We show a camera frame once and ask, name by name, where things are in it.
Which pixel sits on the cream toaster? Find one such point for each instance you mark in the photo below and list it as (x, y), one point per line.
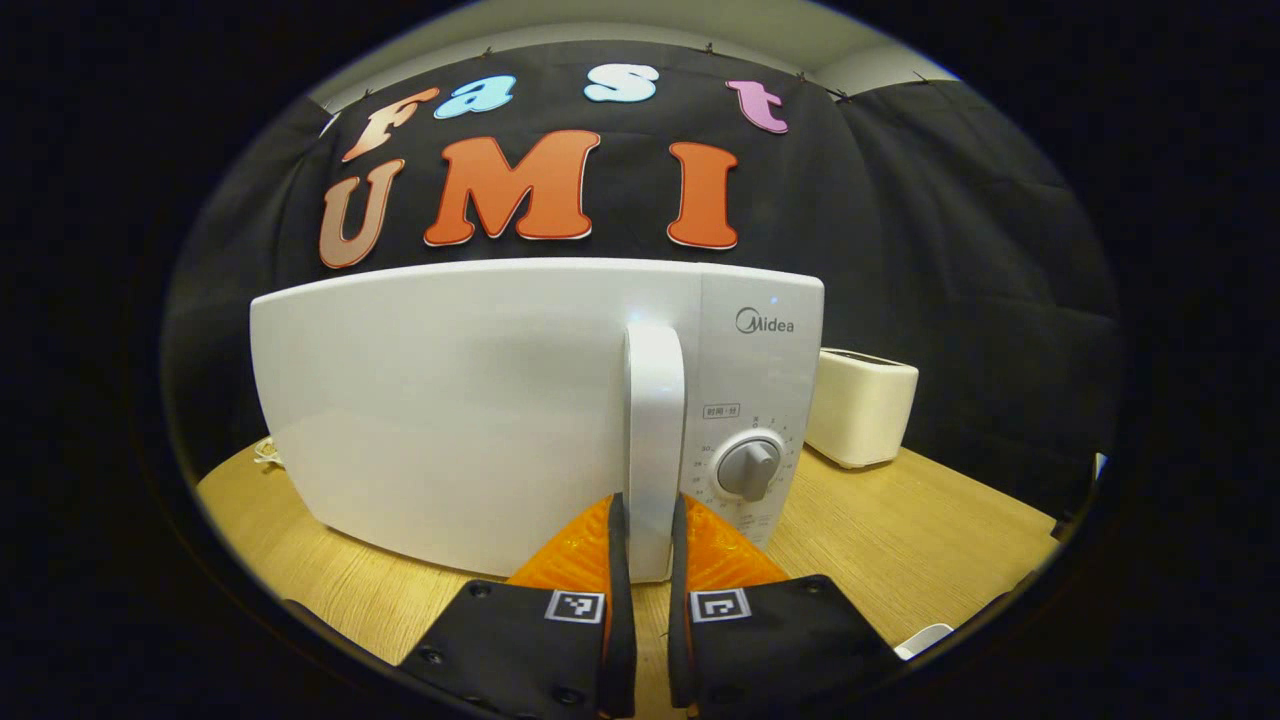
(860, 410)

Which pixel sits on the white microwave oven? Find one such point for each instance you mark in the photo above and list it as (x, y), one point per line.
(450, 400)

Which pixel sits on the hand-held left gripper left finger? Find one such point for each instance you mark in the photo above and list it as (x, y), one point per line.
(620, 600)

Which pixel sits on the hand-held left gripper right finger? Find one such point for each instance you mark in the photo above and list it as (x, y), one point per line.
(678, 600)

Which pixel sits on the black backdrop cloth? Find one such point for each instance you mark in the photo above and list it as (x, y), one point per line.
(900, 200)

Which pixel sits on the white rectangular container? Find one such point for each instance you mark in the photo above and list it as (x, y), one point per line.
(922, 640)

